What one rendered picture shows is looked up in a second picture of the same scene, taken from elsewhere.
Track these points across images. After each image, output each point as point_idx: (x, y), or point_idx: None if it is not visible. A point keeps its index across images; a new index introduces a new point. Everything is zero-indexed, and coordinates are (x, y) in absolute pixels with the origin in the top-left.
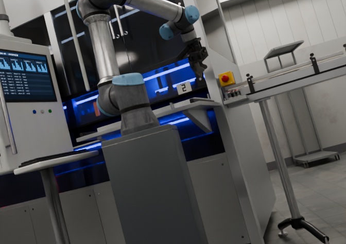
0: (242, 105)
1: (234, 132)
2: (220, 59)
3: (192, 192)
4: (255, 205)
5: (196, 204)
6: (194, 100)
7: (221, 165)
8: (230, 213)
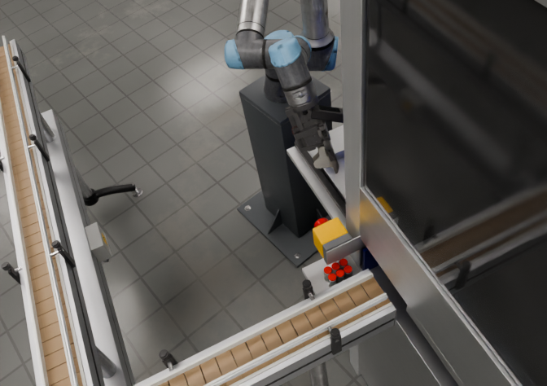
0: None
1: None
2: (421, 282)
3: (274, 159)
4: (365, 363)
5: (281, 172)
6: (295, 146)
7: None
8: None
